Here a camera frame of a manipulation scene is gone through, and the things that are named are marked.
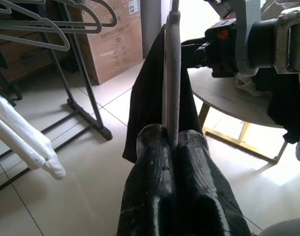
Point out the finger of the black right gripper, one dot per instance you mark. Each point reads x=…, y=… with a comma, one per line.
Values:
x=191, y=43

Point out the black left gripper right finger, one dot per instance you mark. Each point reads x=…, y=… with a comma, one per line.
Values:
x=204, y=191

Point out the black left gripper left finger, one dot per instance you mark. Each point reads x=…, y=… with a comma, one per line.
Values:
x=147, y=184

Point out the grey velvet clothes hanger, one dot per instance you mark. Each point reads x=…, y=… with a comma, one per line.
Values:
x=29, y=39
x=114, y=17
x=66, y=30
x=174, y=73

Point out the white garment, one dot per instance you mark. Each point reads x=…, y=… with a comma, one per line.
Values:
x=246, y=84

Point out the black shirt with blue print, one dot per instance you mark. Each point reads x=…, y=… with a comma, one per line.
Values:
x=145, y=98

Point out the round white table gold legs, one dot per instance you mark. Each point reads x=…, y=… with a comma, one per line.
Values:
x=226, y=98

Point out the wrapped brown cardboard box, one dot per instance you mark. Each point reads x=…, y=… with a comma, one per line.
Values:
x=113, y=49

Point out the plain black garment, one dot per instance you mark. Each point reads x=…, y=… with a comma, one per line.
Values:
x=285, y=103

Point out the black clothes rack silver rod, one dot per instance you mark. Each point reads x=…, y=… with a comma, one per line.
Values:
x=91, y=103

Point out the long white hung shirt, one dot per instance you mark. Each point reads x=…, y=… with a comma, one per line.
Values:
x=22, y=132

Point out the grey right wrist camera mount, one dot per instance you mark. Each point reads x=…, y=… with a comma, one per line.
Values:
x=243, y=37

